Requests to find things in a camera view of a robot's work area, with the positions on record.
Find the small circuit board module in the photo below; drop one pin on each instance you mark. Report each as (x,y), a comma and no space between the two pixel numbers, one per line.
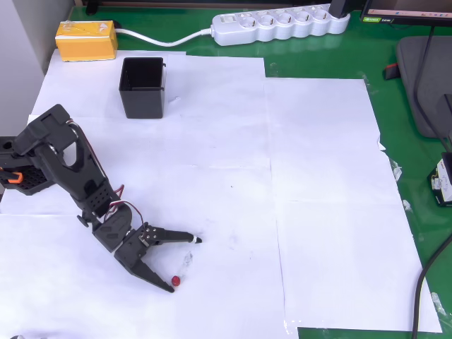
(443,183)

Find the black power plug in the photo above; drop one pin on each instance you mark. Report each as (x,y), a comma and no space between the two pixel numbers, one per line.
(339,7)

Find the orange black table clamp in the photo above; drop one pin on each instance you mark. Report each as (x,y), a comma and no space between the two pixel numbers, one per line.
(16,177)

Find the black screen with green sticker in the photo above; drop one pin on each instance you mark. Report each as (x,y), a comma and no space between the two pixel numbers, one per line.
(406,10)

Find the red black tag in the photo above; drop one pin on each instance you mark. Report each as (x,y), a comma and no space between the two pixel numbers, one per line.
(391,71)

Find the white paper table cover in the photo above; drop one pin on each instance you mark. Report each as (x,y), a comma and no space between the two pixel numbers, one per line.
(282,176)

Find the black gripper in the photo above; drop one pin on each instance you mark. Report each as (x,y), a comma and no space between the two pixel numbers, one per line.
(133,250)

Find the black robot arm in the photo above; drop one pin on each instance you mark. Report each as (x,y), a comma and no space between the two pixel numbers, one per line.
(53,162)

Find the black square cup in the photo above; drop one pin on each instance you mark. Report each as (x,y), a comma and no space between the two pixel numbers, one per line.
(143,102)

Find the green desk mat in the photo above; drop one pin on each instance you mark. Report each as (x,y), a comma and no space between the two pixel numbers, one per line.
(318,60)

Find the yellow cardboard box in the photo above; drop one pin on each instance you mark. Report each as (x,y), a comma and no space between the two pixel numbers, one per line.
(86,42)

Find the white power strip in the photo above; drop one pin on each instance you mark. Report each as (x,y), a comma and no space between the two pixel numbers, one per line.
(282,28)

